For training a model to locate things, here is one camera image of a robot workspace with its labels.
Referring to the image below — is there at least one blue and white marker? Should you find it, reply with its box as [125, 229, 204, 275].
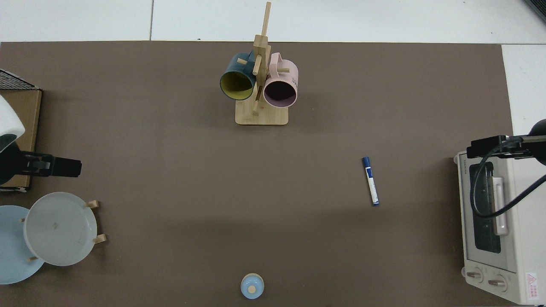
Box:
[361, 156, 380, 207]

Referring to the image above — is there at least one wooden plate rack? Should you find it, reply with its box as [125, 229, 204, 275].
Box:
[19, 200, 107, 262]

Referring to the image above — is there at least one grey plate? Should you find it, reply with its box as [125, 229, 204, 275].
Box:
[23, 191, 98, 267]

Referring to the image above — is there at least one light blue plate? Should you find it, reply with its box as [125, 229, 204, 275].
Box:
[0, 205, 46, 285]

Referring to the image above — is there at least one pale toaster oven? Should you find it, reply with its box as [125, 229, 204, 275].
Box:
[453, 141, 546, 305]

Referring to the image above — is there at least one brown table cloth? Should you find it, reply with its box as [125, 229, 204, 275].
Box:
[0, 41, 514, 307]

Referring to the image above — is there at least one dark grey panel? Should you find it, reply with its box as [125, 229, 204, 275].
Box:
[524, 0, 546, 23]

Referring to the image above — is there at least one dark teal cup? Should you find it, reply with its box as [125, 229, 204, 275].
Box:
[220, 52, 257, 101]

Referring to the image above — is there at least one wooden cup stand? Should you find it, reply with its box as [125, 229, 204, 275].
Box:
[235, 2, 290, 127]

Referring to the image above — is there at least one pink cup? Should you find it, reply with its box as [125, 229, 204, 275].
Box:
[262, 52, 299, 108]

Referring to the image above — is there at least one small blue round thing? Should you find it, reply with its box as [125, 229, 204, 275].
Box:
[240, 273, 265, 300]

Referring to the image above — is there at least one wire basket with wooden floor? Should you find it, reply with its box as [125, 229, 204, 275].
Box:
[0, 69, 43, 192]

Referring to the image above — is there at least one arm dark cable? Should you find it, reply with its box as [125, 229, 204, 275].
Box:
[470, 141, 546, 219]

